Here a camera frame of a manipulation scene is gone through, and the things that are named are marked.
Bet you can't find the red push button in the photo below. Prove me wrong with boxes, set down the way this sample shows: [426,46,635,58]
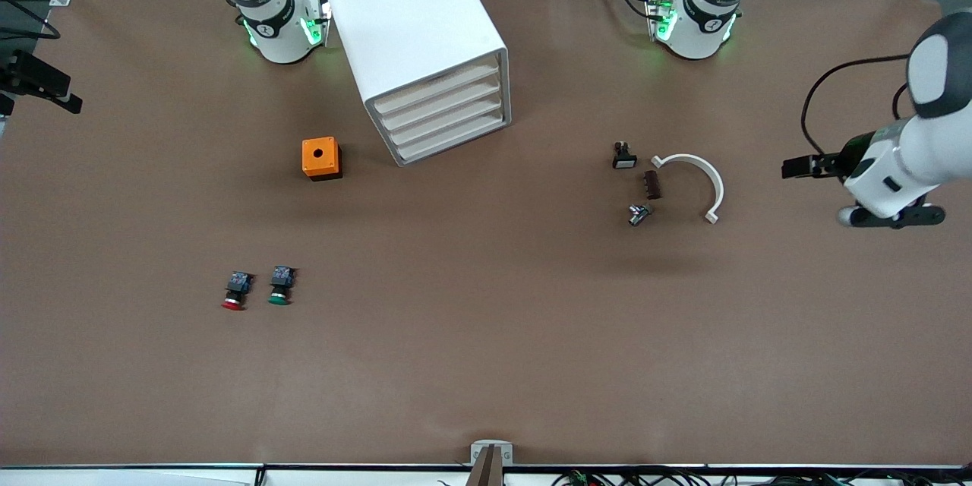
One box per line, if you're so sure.
[221,271,255,312]

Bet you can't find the orange button box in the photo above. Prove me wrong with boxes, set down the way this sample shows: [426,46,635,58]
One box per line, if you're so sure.
[301,137,343,182]

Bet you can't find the green push button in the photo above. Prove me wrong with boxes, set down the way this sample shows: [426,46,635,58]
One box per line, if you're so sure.
[267,266,297,307]

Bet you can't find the white edge panel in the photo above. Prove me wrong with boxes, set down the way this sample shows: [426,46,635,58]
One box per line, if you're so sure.
[0,469,255,486]

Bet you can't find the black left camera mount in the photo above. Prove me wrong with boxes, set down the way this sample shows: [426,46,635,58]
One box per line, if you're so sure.
[852,201,947,229]

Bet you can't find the white curved bracket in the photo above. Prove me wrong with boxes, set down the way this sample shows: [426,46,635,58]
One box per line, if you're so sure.
[651,153,724,225]

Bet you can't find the tangled black cables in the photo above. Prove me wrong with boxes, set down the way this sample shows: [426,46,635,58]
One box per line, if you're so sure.
[437,467,972,486]

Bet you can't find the grey table edge bracket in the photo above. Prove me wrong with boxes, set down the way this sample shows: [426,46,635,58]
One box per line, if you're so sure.
[471,440,514,465]

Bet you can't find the brown camera post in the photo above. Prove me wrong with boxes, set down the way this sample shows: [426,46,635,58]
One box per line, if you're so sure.
[465,445,503,486]

